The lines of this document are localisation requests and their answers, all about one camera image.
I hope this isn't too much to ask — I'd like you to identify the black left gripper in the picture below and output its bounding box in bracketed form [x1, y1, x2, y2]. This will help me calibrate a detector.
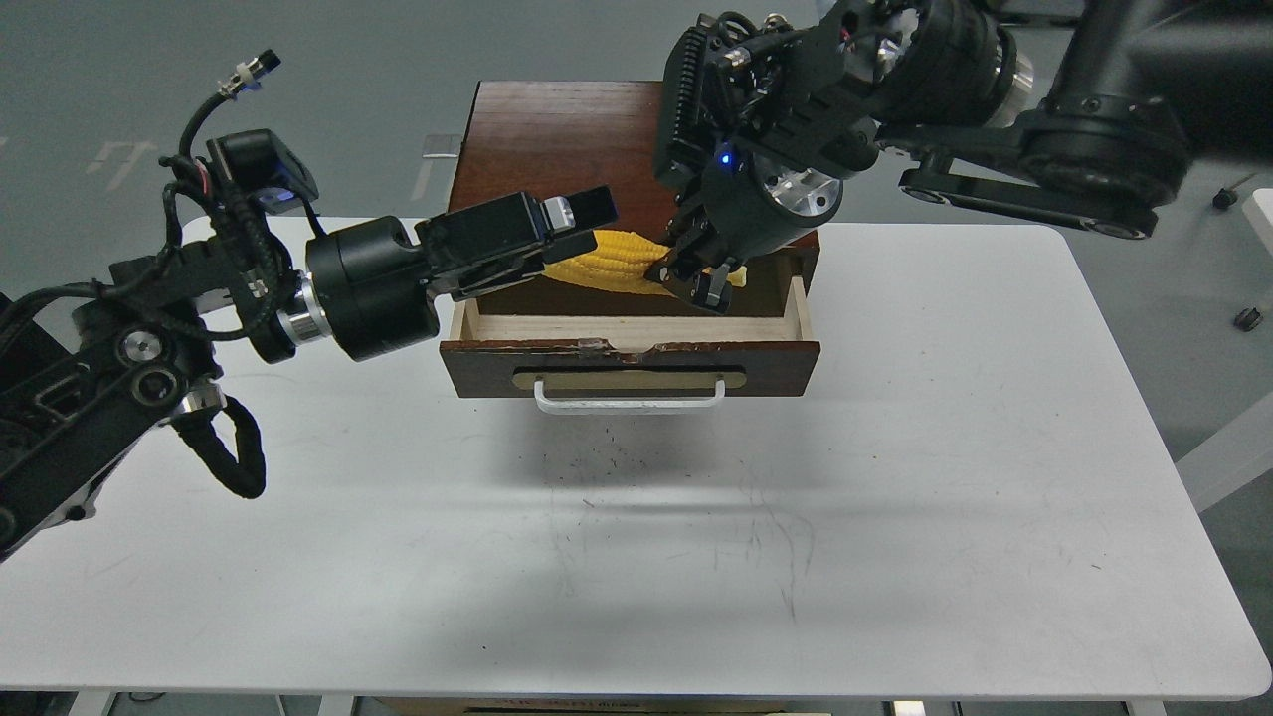
[306, 185, 617, 361]

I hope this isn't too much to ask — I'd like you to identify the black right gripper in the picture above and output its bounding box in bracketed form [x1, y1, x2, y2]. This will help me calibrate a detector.
[645, 141, 845, 313]

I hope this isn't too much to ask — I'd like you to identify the yellow corn cob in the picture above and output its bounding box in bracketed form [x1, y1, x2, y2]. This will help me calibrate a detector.
[542, 227, 746, 297]

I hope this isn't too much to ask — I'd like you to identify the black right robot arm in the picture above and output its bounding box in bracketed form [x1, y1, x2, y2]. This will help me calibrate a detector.
[645, 1, 1272, 313]

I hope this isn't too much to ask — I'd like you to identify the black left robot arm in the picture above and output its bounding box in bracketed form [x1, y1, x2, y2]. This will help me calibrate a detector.
[1, 50, 617, 557]

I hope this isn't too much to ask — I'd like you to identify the wooden drawer with front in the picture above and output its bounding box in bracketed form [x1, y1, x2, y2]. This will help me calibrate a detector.
[440, 271, 821, 397]

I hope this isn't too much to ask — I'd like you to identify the black caster wheel right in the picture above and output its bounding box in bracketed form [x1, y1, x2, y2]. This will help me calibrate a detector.
[1211, 172, 1258, 211]

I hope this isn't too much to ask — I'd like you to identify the black caster near table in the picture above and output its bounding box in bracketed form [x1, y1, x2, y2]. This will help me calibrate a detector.
[1232, 304, 1265, 333]

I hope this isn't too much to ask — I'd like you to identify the white drawer handle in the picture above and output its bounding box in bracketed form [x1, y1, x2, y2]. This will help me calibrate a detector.
[533, 378, 727, 417]

